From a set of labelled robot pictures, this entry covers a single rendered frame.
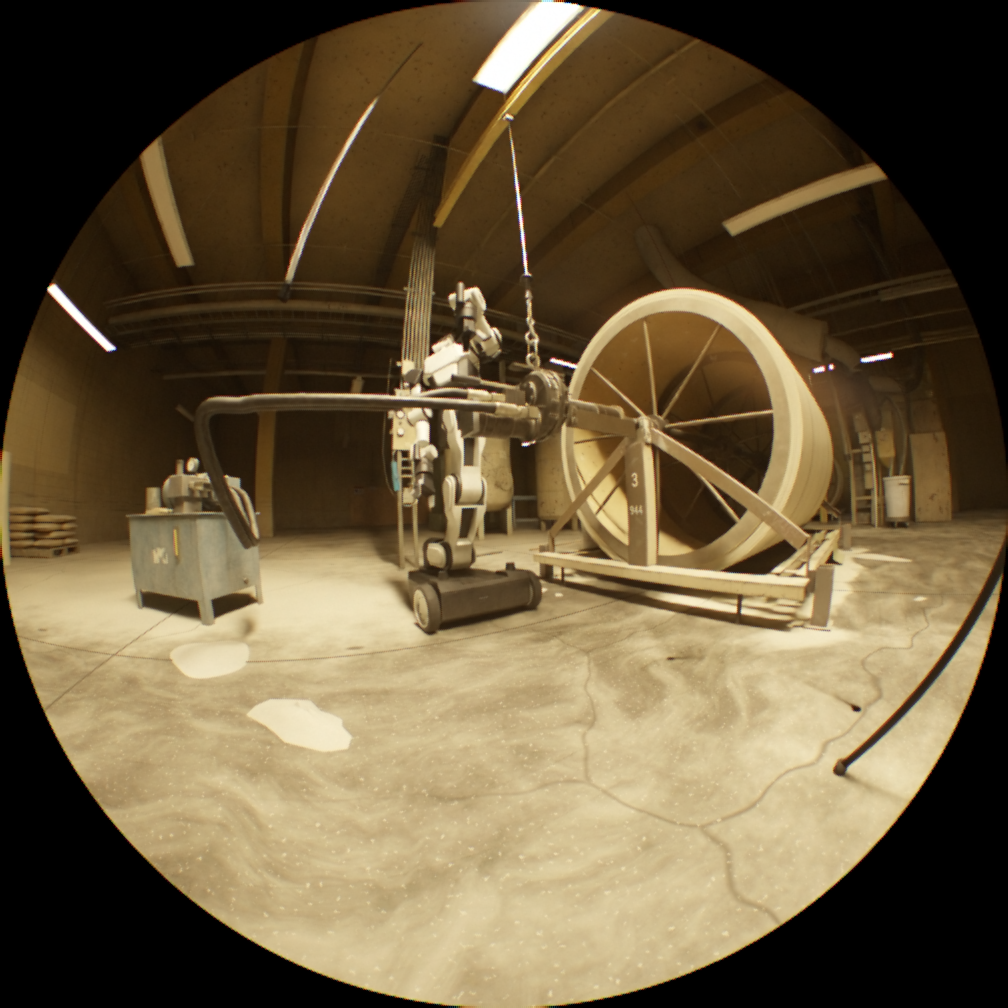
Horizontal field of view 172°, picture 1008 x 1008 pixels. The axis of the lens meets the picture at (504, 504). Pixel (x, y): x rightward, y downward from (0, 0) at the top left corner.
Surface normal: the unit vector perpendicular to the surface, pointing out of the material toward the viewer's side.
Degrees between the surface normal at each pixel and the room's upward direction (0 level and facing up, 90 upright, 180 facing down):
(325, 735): 32
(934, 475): 90
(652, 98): 180
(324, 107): 180
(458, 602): 90
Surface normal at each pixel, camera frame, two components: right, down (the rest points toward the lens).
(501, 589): 0.57, -0.04
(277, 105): 0.04, 1.00
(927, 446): -0.88, 0.02
